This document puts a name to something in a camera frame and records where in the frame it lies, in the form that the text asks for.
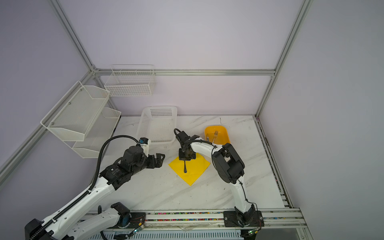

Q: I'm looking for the left black corrugated cable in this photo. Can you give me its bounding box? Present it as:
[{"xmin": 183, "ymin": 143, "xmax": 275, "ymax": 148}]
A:
[{"xmin": 29, "ymin": 134, "xmax": 140, "ymax": 240}]

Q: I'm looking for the white wire wall basket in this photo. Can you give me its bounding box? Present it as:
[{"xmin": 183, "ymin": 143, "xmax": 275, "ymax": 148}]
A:
[{"xmin": 105, "ymin": 65, "xmax": 157, "ymax": 97}]

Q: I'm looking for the yellow plastic tub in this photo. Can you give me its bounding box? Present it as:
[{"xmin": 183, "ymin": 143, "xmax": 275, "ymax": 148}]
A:
[{"xmin": 204, "ymin": 126, "xmax": 231, "ymax": 145}]

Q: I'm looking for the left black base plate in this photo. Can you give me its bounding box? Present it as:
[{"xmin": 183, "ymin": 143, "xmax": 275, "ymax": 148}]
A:
[{"xmin": 109, "ymin": 212, "xmax": 146, "ymax": 229}]

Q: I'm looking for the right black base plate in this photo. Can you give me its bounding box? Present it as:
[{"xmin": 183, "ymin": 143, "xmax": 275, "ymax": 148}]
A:
[{"xmin": 223, "ymin": 209, "xmax": 265, "ymax": 228}]

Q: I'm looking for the lower white mesh shelf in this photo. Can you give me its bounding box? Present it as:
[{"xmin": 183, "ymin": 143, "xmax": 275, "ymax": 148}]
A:
[{"xmin": 72, "ymin": 108, "xmax": 121, "ymax": 159}]

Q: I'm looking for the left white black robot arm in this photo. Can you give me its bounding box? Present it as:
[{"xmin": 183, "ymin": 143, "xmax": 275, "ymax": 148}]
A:
[{"xmin": 25, "ymin": 146, "xmax": 165, "ymax": 240}]

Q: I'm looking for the white plastic perforated basket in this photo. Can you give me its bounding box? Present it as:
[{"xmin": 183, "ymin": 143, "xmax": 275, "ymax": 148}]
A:
[{"xmin": 137, "ymin": 106, "xmax": 178, "ymax": 145}]

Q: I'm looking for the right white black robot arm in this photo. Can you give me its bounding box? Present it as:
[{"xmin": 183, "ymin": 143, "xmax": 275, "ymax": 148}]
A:
[{"xmin": 174, "ymin": 129, "xmax": 265, "ymax": 228}]

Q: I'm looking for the aluminium front rail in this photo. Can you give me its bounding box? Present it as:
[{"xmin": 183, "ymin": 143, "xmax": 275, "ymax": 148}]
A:
[{"xmin": 70, "ymin": 209, "xmax": 308, "ymax": 235}]

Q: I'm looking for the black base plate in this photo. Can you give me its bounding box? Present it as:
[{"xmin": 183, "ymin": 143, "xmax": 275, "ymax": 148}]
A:
[
  {"xmin": 109, "ymin": 212, "xmax": 146, "ymax": 229},
  {"xmin": 223, "ymin": 209, "xmax": 265, "ymax": 228}
]

